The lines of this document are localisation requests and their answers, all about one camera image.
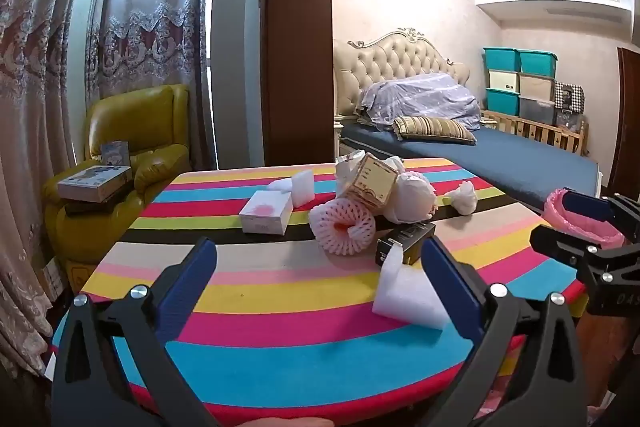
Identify flat box on armchair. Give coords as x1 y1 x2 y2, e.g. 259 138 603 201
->
56 165 132 202

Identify lace pink curtain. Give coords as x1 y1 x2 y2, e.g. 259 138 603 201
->
1 0 210 375

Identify white tissue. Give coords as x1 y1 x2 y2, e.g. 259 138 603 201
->
444 180 478 216

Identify yellow leather armchair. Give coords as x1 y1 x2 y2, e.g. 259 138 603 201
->
41 84 191 267

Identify dark wooden door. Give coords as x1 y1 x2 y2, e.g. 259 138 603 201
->
608 48 640 200

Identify blue striped duvet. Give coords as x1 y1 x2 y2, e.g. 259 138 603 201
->
355 72 480 131

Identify pink lined trash bin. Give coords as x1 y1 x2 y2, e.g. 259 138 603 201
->
542 188 626 249

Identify wooden crib rail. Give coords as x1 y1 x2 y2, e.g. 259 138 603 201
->
480 109 589 157

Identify white foam block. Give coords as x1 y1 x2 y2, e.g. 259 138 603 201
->
292 169 316 208

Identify beige tufted headboard bed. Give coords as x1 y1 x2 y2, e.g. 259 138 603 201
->
333 28 601 209

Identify small black box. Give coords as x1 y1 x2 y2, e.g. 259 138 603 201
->
375 221 435 267

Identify white small carton box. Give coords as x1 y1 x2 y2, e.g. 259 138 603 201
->
239 191 293 235

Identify teal storage bin top left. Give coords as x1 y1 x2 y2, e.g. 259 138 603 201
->
483 46 521 72

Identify teal storage bin lower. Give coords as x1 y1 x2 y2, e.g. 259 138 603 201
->
486 88 520 116

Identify striped brown pillow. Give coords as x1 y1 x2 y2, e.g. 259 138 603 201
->
392 116 476 145

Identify checkered bag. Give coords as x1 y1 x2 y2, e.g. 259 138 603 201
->
554 81 586 114

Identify white plastic bag bundle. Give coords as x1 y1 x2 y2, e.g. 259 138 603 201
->
383 171 437 225

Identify teal storage bin top right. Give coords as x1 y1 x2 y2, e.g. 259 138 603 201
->
518 50 558 79

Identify rainbow striped tablecloth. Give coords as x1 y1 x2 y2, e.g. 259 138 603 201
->
49 157 589 425

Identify teal storage bin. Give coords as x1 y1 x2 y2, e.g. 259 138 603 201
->
486 88 520 116
483 46 521 72
518 50 558 79

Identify brown cardboard box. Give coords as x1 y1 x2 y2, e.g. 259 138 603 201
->
343 153 398 211

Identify white foam wedge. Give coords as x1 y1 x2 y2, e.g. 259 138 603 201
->
372 243 450 329

